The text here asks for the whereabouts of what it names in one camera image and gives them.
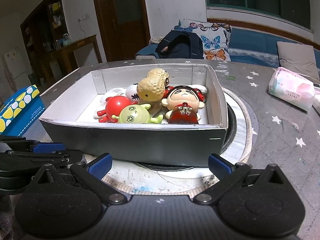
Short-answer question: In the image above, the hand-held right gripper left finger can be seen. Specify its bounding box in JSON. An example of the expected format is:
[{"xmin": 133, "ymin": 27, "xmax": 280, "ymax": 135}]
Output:
[{"xmin": 30, "ymin": 153, "xmax": 128, "ymax": 204}]

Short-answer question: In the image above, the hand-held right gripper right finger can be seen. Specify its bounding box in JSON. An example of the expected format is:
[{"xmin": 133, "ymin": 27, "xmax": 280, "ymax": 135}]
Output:
[{"xmin": 194, "ymin": 153, "xmax": 290, "ymax": 204}]

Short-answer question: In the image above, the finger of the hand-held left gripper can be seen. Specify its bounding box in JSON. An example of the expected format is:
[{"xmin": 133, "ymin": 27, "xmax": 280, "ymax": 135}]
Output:
[
  {"xmin": 0, "ymin": 135, "xmax": 66, "ymax": 153},
  {"xmin": 0, "ymin": 150, "xmax": 83, "ymax": 171}
]

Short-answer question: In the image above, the grey cardboard box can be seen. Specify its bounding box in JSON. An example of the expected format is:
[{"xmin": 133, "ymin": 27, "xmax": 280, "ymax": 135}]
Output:
[{"xmin": 39, "ymin": 64, "xmax": 228, "ymax": 168}]

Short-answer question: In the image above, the red round toy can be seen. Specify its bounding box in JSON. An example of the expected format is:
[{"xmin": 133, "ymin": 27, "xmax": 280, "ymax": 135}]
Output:
[{"xmin": 94, "ymin": 95, "xmax": 133, "ymax": 124}]

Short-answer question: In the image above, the green round toy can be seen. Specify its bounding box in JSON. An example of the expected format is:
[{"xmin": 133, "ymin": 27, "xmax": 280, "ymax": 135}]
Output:
[{"xmin": 112, "ymin": 104, "xmax": 164, "ymax": 125}]

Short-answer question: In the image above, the red dress doll figure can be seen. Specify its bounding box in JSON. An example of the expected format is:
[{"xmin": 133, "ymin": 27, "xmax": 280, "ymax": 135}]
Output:
[{"xmin": 161, "ymin": 85, "xmax": 208, "ymax": 125}]

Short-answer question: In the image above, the tan peanut toy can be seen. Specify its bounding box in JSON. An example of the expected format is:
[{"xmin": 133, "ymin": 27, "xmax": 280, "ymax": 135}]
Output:
[{"xmin": 137, "ymin": 69, "xmax": 171, "ymax": 102}]

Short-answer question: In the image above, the blue dotted tissue box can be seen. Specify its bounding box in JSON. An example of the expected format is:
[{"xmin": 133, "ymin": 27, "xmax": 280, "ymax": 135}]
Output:
[{"xmin": 0, "ymin": 85, "xmax": 46, "ymax": 137}]

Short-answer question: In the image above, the white plush toy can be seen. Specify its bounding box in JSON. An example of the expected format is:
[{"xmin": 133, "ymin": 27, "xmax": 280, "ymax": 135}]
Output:
[{"xmin": 100, "ymin": 84, "xmax": 208, "ymax": 106}]

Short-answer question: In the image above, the white fridge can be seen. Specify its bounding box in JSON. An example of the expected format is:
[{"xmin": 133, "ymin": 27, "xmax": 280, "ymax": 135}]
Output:
[{"xmin": 4, "ymin": 46, "xmax": 26, "ymax": 92}]

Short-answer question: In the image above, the wooden side table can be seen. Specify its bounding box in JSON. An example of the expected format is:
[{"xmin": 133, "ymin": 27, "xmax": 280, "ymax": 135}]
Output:
[{"xmin": 54, "ymin": 34, "xmax": 103, "ymax": 81}]

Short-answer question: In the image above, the pink tissue pack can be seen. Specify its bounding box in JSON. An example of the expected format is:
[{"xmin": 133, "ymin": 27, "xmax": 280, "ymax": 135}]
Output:
[
  {"xmin": 312, "ymin": 82, "xmax": 320, "ymax": 111},
  {"xmin": 269, "ymin": 67, "xmax": 316, "ymax": 112}
]

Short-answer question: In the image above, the dark wooden shelf cabinet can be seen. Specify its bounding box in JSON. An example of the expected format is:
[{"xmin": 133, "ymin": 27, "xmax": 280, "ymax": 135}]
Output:
[{"xmin": 20, "ymin": 0, "xmax": 68, "ymax": 85}]

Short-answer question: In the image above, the blue sofa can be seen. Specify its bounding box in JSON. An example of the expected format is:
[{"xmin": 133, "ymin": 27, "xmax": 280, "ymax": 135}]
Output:
[{"xmin": 135, "ymin": 27, "xmax": 320, "ymax": 68}]

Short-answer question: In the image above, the butterfly print pillow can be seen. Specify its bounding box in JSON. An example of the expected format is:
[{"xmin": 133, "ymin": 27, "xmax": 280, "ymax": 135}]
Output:
[{"xmin": 174, "ymin": 19, "xmax": 232, "ymax": 61}]

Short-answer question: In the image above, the dark backpack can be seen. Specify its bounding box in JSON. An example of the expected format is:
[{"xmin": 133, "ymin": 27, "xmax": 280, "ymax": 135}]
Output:
[{"xmin": 155, "ymin": 31, "xmax": 204, "ymax": 60}]

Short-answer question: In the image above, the grey pillow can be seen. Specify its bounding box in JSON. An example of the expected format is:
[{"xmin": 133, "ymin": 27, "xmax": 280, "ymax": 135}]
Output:
[{"xmin": 276, "ymin": 41, "xmax": 320, "ymax": 75}]

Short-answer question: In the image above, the brown wooden door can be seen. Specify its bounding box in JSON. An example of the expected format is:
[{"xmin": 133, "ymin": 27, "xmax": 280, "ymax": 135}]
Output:
[{"xmin": 91, "ymin": 0, "xmax": 151, "ymax": 62}]

